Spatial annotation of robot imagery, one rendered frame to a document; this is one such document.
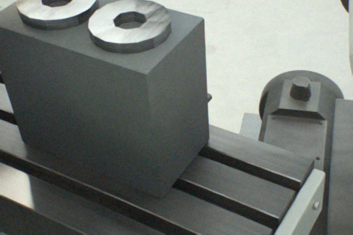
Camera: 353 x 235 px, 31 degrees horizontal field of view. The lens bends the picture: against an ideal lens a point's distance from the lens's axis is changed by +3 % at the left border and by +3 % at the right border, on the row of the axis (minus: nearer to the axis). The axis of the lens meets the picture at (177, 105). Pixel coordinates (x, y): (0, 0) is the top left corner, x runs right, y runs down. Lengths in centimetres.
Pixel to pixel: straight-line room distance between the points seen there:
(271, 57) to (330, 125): 123
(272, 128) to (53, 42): 76
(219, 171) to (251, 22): 207
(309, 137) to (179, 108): 67
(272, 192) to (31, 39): 33
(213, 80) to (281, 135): 115
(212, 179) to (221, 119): 152
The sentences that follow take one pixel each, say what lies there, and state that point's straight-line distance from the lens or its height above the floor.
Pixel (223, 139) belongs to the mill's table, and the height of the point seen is 94.
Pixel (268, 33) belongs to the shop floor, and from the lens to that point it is 273.
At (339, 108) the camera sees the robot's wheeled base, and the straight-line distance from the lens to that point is 145.
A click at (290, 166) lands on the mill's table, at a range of 77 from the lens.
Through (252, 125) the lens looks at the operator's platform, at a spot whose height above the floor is 40.
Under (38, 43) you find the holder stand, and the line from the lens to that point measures 69.
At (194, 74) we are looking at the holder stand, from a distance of 70.
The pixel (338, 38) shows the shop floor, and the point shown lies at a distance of 272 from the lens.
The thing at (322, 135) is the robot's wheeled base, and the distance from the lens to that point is 134.
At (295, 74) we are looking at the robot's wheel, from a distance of 149.
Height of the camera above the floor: 148
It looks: 39 degrees down
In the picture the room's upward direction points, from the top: 5 degrees counter-clockwise
